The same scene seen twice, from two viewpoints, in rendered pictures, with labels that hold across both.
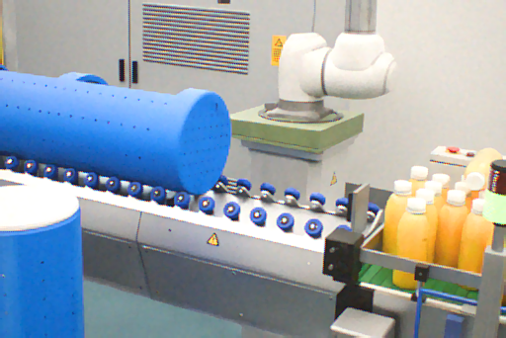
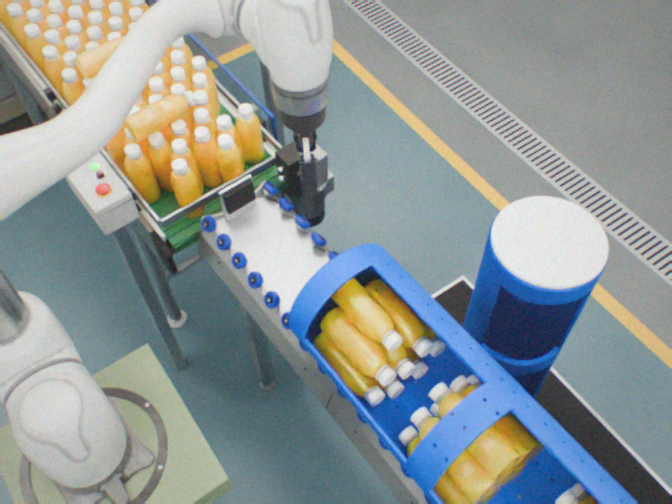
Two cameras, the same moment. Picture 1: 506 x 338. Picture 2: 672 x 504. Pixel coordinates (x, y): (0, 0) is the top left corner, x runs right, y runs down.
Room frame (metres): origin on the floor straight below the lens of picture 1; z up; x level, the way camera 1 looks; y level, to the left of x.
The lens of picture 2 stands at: (2.68, 0.52, 2.50)
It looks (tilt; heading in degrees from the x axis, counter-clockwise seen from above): 56 degrees down; 208
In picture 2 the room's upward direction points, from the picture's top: 3 degrees counter-clockwise
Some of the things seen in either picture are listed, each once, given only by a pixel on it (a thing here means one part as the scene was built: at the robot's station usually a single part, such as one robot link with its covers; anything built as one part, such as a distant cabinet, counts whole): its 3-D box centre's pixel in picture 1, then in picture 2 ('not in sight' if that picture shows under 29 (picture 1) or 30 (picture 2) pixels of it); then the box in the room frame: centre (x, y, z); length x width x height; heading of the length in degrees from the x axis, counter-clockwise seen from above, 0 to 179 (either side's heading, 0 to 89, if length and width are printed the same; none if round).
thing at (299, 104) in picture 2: not in sight; (300, 86); (1.95, 0.09, 1.73); 0.09 x 0.09 x 0.06
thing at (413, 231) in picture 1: (412, 246); (249, 135); (1.50, -0.35, 0.99); 0.07 x 0.07 x 0.18
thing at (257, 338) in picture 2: not in sight; (258, 345); (1.81, -0.23, 0.31); 0.06 x 0.06 x 0.63; 63
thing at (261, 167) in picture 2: (387, 226); (225, 188); (1.68, -0.33, 0.96); 0.40 x 0.01 x 0.03; 153
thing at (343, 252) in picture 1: (344, 256); (291, 165); (1.52, -0.21, 0.95); 0.10 x 0.07 x 0.10; 153
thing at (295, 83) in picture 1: (304, 65); (66, 424); (2.46, -0.16, 1.23); 0.18 x 0.16 x 0.22; 63
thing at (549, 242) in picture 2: (14, 207); (548, 240); (1.53, 0.52, 1.03); 0.28 x 0.28 x 0.01
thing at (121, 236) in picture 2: not in sight; (150, 297); (1.88, -0.58, 0.50); 0.04 x 0.04 x 1.00; 63
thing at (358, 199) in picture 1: (357, 211); (239, 200); (1.72, -0.26, 0.99); 0.10 x 0.02 x 0.12; 153
